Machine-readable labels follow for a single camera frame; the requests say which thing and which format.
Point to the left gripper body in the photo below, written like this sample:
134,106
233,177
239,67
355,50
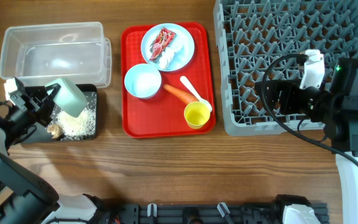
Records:
31,114

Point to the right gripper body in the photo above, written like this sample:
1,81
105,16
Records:
274,95

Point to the mint green bowl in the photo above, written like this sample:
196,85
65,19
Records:
69,97

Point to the brown food scrap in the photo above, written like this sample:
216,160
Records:
55,131

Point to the white rice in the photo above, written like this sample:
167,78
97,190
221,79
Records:
81,127

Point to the yellow plastic cup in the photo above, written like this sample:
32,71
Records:
196,114

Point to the white tissue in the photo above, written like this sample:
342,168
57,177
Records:
168,55

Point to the red snack wrapper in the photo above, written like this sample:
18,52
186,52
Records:
162,40

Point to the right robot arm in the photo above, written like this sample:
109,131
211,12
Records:
336,108

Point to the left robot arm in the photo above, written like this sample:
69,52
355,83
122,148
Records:
24,196

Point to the black waste tray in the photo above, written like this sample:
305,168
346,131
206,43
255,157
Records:
41,134

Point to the grey dishwasher rack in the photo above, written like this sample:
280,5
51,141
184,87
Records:
250,35

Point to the clear plastic bin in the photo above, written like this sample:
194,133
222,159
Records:
39,54

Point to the light blue bowl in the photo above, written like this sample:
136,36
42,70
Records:
143,81

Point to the orange carrot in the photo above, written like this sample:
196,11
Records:
183,96

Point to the white plastic spoon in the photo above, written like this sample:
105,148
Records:
185,81

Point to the red serving tray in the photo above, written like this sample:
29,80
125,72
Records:
163,114

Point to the light blue plate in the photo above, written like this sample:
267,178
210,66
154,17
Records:
183,37

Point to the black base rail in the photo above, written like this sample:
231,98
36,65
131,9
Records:
280,210

